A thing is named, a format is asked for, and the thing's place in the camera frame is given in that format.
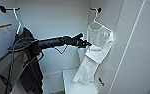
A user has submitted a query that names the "white wardrobe carcass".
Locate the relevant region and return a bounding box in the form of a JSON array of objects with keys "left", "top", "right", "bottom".
[{"left": 10, "top": 0, "right": 125, "bottom": 94}]

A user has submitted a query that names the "white shirt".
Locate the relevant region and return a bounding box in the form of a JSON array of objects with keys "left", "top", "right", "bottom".
[{"left": 72, "top": 23, "right": 115, "bottom": 86}]

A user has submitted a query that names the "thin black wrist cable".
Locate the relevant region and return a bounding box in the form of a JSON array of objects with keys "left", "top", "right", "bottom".
[{"left": 53, "top": 44, "right": 69, "bottom": 55}]

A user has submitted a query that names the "white inner cabinet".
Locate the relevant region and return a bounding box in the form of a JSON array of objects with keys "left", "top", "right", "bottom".
[{"left": 62, "top": 67, "right": 99, "bottom": 94}]

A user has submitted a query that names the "white wardrobe door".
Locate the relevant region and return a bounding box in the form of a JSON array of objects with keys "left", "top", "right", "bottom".
[
  {"left": 0, "top": 0, "right": 35, "bottom": 94},
  {"left": 97, "top": 0, "right": 150, "bottom": 94}
]

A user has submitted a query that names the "white hanger of shirt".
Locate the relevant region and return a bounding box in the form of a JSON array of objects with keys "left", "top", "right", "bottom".
[{"left": 88, "top": 9, "right": 107, "bottom": 31}]

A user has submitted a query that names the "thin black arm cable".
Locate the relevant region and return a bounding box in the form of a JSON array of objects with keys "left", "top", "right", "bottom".
[{"left": 7, "top": 36, "right": 45, "bottom": 94}]

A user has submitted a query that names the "black hanging garment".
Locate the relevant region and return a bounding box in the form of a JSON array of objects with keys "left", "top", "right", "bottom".
[{"left": 13, "top": 27, "right": 45, "bottom": 94}]

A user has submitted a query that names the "white hanger of black garment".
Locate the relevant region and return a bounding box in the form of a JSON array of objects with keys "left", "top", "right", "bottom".
[{"left": 12, "top": 8, "right": 25, "bottom": 36}]

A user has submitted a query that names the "orange and white door label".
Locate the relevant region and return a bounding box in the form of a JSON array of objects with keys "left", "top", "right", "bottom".
[{"left": 0, "top": 23, "right": 14, "bottom": 43}]

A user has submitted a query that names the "black rail bracket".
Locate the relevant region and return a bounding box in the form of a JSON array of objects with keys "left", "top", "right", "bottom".
[
  {"left": 89, "top": 7, "right": 102, "bottom": 14},
  {"left": 0, "top": 5, "right": 21, "bottom": 14}
]

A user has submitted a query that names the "small black hook on door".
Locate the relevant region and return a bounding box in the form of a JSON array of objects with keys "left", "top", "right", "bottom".
[{"left": 98, "top": 77, "right": 106, "bottom": 88}]

